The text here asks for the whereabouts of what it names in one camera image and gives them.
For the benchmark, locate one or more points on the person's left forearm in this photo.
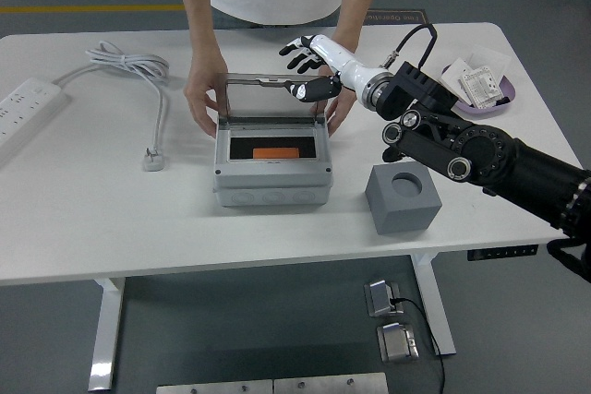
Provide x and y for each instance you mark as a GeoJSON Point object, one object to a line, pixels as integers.
{"type": "Point", "coordinates": [358, 6]}

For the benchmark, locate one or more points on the person's left hand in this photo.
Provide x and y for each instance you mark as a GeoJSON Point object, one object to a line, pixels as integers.
{"type": "Point", "coordinates": [341, 110]}

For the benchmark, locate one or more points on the transparent hinged box lid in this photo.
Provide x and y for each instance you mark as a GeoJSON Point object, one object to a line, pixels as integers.
{"type": "Point", "coordinates": [258, 99]}

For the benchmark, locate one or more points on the white table leg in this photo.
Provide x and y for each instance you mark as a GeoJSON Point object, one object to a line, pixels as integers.
{"type": "Point", "coordinates": [104, 343]}
{"type": "Point", "coordinates": [431, 292]}

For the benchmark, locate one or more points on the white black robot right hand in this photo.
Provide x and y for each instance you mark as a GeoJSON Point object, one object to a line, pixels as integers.
{"type": "Point", "coordinates": [346, 66]}

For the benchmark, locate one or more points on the metal floor plate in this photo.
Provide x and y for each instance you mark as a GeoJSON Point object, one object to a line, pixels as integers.
{"type": "Point", "coordinates": [212, 388]}
{"type": "Point", "coordinates": [330, 385]}

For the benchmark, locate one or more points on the grey foam block holder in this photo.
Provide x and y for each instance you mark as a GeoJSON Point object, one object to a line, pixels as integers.
{"type": "Point", "coordinates": [397, 218]}

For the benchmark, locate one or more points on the metal floor socket with plug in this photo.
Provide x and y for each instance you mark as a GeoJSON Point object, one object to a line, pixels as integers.
{"type": "Point", "coordinates": [381, 297]}

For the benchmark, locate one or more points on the person's right hand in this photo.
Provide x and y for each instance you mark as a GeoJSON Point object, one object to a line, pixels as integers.
{"type": "Point", "coordinates": [198, 94]}

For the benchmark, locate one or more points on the white power strip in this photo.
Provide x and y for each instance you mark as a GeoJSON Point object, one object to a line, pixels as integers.
{"type": "Point", "coordinates": [23, 108]}

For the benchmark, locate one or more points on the orange cylindrical battery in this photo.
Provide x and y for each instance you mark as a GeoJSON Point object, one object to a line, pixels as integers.
{"type": "Point", "coordinates": [276, 153]}

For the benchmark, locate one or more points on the dark floor sign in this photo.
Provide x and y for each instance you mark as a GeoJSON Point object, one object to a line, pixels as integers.
{"type": "Point", "coordinates": [401, 17]}

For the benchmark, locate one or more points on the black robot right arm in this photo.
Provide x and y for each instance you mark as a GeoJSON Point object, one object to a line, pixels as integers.
{"type": "Point", "coordinates": [508, 158]}

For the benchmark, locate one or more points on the person's right forearm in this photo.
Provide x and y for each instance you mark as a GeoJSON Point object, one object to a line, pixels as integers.
{"type": "Point", "coordinates": [198, 20]}

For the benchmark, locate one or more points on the large plain white packet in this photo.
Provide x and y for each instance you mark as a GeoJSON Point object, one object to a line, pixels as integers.
{"type": "Point", "coordinates": [489, 57]}

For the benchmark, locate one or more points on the printed white packet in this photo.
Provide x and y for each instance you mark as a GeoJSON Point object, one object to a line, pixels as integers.
{"type": "Point", "coordinates": [482, 87]}

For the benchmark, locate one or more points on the black table control panel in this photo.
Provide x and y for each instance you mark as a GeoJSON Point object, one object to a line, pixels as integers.
{"type": "Point", "coordinates": [503, 252]}

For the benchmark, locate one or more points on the purple shallow dish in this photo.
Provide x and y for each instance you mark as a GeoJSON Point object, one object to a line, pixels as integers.
{"type": "Point", "coordinates": [480, 111]}

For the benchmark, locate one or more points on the small black piece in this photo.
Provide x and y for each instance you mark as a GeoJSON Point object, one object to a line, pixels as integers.
{"type": "Point", "coordinates": [502, 100]}

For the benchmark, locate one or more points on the grey plastic junction box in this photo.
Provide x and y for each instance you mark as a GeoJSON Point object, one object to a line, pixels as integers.
{"type": "Point", "coordinates": [272, 182]}

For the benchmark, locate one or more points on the small plain white packet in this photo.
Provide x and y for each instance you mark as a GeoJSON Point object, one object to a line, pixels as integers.
{"type": "Point", "coordinates": [454, 75]}

